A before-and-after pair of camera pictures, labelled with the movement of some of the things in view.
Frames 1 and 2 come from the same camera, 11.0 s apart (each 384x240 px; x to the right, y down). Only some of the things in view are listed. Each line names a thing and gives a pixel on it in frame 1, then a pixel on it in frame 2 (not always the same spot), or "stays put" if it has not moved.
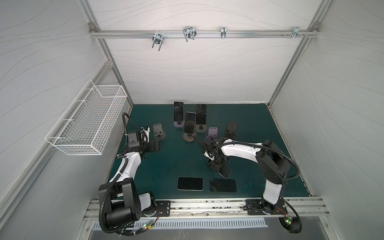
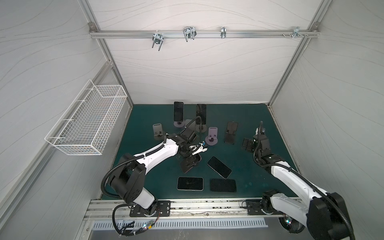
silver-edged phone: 225,171 stays put
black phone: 223,185 stays put
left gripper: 151,148 → 191,161
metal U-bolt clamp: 158,38 stays put
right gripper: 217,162 → 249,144
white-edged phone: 190,183 stays put
